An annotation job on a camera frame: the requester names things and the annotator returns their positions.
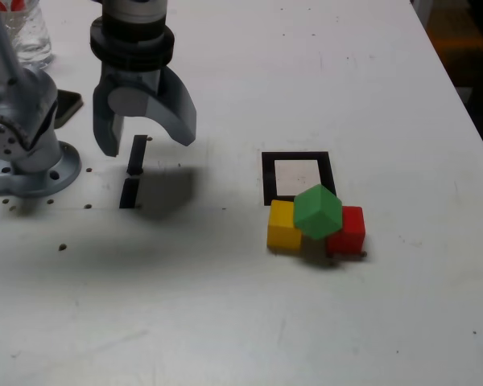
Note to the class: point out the dark rectangular tray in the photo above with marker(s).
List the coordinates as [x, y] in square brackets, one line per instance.
[69, 104]

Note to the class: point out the clear plastic bottle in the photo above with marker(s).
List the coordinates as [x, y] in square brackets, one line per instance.
[32, 40]

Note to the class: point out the black tape square outline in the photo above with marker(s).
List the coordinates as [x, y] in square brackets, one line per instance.
[267, 177]

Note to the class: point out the yellow cube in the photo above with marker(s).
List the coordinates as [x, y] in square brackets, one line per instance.
[281, 231]

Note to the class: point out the red cube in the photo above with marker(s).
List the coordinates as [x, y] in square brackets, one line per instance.
[348, 233]

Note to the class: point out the black tape strip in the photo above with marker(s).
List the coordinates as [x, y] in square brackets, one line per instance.
[137, 157]

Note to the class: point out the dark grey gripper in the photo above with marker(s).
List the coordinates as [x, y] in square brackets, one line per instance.
[133, 78]

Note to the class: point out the green cube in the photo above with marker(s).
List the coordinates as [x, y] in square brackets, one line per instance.
[318, 211]

